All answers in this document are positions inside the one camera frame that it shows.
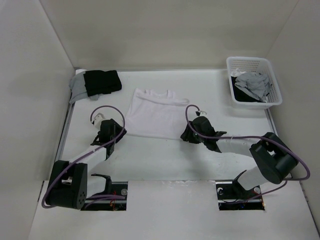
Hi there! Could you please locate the white tank top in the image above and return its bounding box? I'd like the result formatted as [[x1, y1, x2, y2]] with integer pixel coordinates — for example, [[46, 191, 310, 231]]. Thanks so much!
[[125, 88, 190, 140]]

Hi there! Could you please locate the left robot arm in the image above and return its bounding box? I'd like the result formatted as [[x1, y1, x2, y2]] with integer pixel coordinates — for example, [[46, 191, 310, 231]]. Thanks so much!
[[41, 118, 127, 210]]

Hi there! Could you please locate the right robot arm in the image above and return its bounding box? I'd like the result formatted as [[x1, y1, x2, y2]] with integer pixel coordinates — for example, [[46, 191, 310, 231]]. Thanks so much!
[[180, 116, 298, 198]]

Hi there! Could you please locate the folded black tank top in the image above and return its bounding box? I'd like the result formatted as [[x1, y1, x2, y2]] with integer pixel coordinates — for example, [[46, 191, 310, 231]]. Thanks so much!
[[83, 70, 122, 97]]

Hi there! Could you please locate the folded grey tank top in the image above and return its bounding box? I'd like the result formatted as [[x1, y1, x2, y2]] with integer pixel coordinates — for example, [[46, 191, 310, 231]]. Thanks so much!
[[69, 71, 99, 105]]

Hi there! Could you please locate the grey tank top in basket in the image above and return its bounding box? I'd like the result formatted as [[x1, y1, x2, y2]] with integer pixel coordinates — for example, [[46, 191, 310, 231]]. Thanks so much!
[[235, 72, 272, 102]]

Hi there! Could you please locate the black garment in basket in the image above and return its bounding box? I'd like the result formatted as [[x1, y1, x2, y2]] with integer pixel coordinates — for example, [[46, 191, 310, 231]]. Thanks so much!
[[231, 76, 262, 103]]

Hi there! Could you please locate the white garment in basket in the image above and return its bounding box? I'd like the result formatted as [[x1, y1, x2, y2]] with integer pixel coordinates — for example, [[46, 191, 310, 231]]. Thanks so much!
[[230, 68, 246, 78]]

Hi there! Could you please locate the white plastic basket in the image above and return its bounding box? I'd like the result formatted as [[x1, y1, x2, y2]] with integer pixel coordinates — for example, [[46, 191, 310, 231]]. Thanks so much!
[[226, 56, 283, 110]]

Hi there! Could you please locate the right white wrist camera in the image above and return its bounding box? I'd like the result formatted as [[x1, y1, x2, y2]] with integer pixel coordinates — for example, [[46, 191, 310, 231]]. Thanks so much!
[[195, 110, 207, 117]]

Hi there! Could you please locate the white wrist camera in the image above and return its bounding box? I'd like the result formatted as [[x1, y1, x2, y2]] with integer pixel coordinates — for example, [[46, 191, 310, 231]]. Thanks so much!
[[195, 110, 207, 117], [91, 112, 106, 129]]

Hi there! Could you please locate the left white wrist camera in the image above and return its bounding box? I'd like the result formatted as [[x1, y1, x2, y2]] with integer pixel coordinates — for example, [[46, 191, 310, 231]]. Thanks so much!
[[91, 112, 106, 129]]

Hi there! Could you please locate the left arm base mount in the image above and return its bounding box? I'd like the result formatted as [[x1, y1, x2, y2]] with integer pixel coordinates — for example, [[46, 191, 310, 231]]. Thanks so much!
[[81, 182, 129, 212]]

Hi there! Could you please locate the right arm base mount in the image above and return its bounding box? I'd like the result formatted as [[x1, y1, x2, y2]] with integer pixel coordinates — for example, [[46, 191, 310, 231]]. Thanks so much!
[[215, 180, 265, 211]]

